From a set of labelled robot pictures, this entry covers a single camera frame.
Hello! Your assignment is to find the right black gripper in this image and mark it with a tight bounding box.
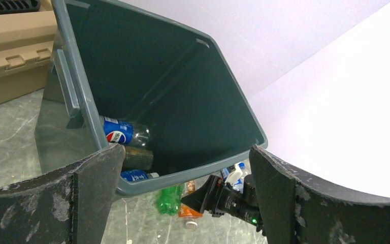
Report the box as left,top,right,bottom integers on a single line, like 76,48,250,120
181,175,242,218

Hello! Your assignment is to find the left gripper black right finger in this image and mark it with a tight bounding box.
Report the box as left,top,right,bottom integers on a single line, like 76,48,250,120
249,145,390,243

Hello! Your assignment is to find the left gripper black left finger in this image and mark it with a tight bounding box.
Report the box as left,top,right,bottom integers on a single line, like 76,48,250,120
0,145,125,243

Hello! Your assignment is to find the small orange cap bottle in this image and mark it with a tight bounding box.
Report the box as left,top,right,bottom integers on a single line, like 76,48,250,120
178,180,203,231

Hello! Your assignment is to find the green plastic bottle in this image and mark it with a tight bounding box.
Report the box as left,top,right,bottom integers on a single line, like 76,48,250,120
157,185,183,216

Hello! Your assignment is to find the blue label water bottle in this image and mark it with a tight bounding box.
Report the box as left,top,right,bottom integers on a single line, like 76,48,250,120
220,169,244,193

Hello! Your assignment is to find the clear bottle blue label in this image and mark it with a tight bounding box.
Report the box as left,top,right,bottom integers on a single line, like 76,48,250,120
120,169,159,182

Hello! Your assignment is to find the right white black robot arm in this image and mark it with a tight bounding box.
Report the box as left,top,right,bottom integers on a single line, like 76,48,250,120
181,174,266,236

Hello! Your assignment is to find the dark green plastic bin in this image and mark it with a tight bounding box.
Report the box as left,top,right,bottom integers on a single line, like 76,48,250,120
35,1,268,196

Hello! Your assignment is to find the tan plastic toolbox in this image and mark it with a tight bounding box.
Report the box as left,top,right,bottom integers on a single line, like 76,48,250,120
0,1,57,104

